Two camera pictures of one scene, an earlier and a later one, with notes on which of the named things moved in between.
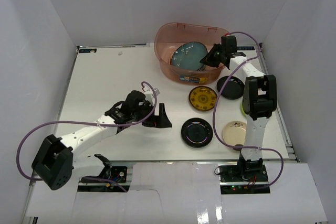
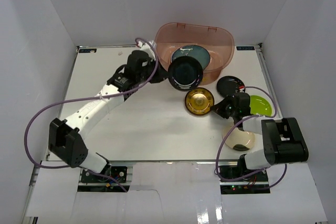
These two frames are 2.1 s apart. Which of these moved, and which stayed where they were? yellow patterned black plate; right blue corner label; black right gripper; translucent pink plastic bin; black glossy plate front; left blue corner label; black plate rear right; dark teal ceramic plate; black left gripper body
Moved: yellow patterned black plate; black glossy plate front; black left gripper body; black right gripper
Stayed: translucent pink plastic bin; right blue corner label; black plate rear right; left blue corner label; dark teal ceramic plate
